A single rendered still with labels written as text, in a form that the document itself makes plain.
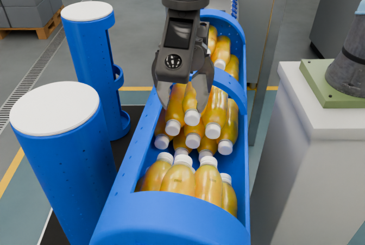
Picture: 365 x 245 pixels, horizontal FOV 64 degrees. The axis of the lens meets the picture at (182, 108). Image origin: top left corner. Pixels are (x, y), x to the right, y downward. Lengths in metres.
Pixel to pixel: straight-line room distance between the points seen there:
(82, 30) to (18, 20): 2.51
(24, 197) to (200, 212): 1.82
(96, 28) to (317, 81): 1.16
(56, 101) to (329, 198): 0.92
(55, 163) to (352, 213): 0.98
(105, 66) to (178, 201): 1.37
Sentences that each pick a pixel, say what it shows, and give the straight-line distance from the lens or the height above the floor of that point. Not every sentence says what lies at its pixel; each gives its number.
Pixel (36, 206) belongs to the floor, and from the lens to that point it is 2.13.
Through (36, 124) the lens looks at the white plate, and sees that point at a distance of 0.98.
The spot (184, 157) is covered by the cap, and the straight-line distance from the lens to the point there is 0.61.
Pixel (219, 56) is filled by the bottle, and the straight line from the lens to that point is 1.04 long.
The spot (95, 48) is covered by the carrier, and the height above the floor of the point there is 0.87.
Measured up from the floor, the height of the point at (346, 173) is 0.96.
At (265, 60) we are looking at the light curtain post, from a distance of 1.85.
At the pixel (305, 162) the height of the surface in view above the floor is 1.01.
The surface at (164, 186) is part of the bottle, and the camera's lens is 0.57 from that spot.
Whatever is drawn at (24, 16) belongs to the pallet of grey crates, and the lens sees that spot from 4.08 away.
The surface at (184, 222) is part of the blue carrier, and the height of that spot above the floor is 1.23.
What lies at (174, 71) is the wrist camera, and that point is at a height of 1.42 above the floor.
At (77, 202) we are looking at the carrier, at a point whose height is 0.69.
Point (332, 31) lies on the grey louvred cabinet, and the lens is 3.35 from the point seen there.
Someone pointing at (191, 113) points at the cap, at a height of 1.16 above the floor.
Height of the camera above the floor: 1.63
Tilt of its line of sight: 39 degrees down
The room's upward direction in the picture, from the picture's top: straight up
